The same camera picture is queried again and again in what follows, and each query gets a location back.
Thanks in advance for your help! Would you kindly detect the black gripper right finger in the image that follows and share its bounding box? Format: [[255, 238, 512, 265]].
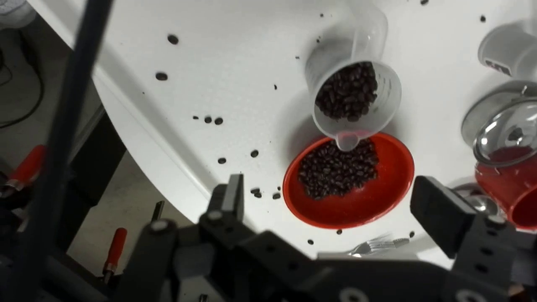
[[410, 175, 490, 265]]

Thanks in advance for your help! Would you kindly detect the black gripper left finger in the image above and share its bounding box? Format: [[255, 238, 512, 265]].
[[200, 173, 248, 237]]

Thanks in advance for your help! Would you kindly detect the dark coffee beans heap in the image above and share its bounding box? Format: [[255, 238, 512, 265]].
[[314, 60, 379, 124], [297, 138, 381, 201]]

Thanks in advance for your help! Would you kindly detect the clear plastic measuring cup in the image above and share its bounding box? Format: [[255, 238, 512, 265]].
[[304, 0, 403, 154]]

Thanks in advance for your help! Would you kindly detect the red bowl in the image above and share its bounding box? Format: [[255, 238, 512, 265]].
[[280, 131, 416, 232]]

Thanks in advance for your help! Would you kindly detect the red mug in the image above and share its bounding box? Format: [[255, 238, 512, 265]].
[[473, 146, 537, 232]]

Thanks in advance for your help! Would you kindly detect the small steel lidded dish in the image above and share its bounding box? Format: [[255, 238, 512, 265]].
[[460, 81, 537, 169]]

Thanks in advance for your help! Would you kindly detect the white rectangular tray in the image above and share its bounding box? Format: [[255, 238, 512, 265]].
[[27, 0, 537, 270]]

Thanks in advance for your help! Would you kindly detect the red-handled tool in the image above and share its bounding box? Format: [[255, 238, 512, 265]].
[[5, 143, 49, 195], [101, 227, 129, 282]]

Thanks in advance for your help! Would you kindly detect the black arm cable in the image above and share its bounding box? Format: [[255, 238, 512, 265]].
[[10, 0, 116, 302]]

